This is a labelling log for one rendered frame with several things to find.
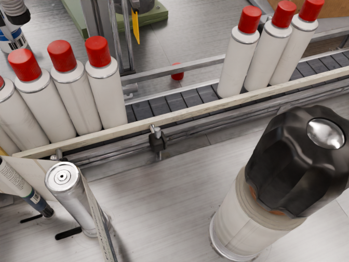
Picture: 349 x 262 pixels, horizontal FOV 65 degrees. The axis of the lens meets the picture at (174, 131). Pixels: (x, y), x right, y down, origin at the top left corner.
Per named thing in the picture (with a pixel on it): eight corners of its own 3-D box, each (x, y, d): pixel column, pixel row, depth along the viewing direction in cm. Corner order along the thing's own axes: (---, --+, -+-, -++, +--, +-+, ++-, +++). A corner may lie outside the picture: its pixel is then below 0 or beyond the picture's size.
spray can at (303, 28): (271, 91, 64) (312, 9, 47) (260, 76, 66) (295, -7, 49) (291, 86, 65) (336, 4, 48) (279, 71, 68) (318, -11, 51)
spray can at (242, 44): (222, 104, 61) (245, 22, 44) (212, 87, 64) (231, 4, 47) (242, 98, 62) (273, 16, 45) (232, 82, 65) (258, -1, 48)
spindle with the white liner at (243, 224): (223, 271, 42) (312, 207, 17) (200, 215, 47) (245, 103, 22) (273, 250, 44) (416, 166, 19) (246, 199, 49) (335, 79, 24)
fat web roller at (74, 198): (84, 242, 44) (41, 201, 28) (79, 215, 46) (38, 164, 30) (112, 232, 45) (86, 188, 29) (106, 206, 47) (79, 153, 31)
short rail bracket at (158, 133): (153, 168, 57) (151, 137, 47) (149, 156, 58) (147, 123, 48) (168, 164, 58) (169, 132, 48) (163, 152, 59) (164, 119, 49)
